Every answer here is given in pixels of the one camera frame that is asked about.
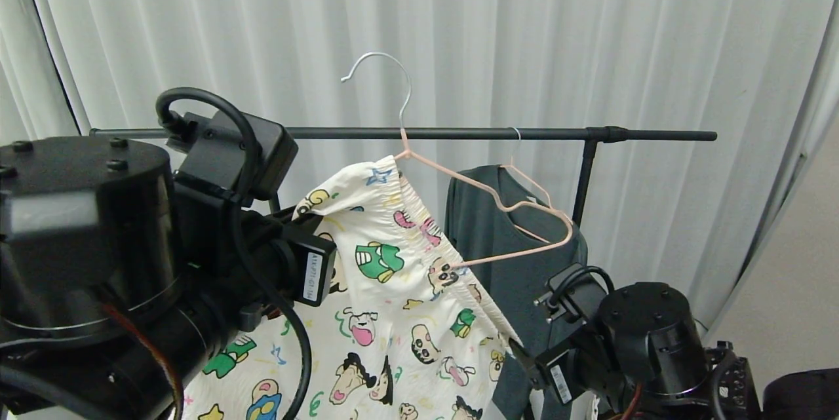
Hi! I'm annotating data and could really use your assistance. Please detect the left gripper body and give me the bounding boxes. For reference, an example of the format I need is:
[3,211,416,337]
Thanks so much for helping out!
[190,210,338,355]

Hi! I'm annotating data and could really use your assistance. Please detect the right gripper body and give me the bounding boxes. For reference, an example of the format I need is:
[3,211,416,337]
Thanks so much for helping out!
[524,335,620,408]

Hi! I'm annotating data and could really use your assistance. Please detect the dark grey shirt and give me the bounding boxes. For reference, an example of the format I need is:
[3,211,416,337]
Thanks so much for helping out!
[444,164,589,420]

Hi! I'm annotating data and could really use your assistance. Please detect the cream printed garment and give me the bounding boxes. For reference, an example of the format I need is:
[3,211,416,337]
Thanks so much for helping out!
[177,155,525,420]

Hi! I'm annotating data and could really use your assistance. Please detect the pink clothes hanger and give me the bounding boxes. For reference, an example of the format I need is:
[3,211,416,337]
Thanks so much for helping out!
[341,52,576,271]
[501,126,568,244]

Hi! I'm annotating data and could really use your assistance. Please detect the black clothes rack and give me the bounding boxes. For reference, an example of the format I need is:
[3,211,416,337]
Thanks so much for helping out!
[90,125,718,227]

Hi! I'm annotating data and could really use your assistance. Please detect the white curtain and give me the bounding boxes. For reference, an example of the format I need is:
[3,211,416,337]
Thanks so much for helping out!
[0,0,839,335]

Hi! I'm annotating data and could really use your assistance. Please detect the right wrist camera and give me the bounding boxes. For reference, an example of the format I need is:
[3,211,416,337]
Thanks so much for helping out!
[532,263,610,326]

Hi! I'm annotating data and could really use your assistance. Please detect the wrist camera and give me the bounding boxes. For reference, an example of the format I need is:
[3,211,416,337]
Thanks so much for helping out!
[532,263,610,326]
[165,111,300,257]

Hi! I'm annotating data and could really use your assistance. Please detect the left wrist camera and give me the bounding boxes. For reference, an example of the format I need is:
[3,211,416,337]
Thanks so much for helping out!
[165,111,300,257]

